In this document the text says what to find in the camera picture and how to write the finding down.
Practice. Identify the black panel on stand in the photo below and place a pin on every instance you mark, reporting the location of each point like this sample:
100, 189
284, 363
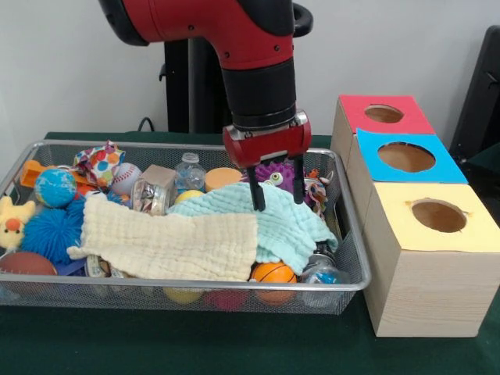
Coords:
480, 97

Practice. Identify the white toy baseball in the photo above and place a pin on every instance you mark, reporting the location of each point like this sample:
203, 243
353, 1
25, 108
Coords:
126, 177

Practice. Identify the silver mesh bin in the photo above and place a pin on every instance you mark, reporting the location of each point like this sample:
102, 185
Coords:
117, 297

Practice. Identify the wooden box with three holes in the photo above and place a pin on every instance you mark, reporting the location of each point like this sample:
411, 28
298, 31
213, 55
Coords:
429, 297

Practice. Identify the blue green globe ball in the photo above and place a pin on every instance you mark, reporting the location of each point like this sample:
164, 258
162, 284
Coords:
54, 187

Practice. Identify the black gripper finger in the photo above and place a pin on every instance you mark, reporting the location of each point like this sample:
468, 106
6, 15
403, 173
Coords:
299, 187
258, 195

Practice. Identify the dark green tablecloth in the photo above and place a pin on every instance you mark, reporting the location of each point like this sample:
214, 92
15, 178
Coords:
486, 156
195, 343

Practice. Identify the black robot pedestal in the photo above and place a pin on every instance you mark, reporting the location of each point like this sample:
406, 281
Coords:
195, 86

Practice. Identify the purple spiky monster toy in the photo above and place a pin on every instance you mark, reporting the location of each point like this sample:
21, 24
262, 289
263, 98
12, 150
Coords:
287, 170

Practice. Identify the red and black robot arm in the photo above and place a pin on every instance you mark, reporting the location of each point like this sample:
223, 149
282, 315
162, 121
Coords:
254, 39

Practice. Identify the blue spiky ball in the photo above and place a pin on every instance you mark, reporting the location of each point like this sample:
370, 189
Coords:
51, 234

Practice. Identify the yellow duck plush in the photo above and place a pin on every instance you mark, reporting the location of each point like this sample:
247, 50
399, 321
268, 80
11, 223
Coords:
9, 230

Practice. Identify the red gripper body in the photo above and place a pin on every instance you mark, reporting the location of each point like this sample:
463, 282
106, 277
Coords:
269, 142

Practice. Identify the orange toy basketball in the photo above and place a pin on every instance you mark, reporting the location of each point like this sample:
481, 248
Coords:
273, 272

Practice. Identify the brown toy football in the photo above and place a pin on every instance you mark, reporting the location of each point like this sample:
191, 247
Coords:
25, 263

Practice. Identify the cream waffle cloth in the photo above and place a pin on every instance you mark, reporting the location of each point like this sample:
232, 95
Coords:
164, 242

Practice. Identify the mint waffle cloth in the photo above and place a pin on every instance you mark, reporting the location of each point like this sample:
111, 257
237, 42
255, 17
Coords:
289, 230

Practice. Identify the polka dot fabric toy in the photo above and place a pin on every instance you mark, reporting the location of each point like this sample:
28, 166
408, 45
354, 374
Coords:
99, 160

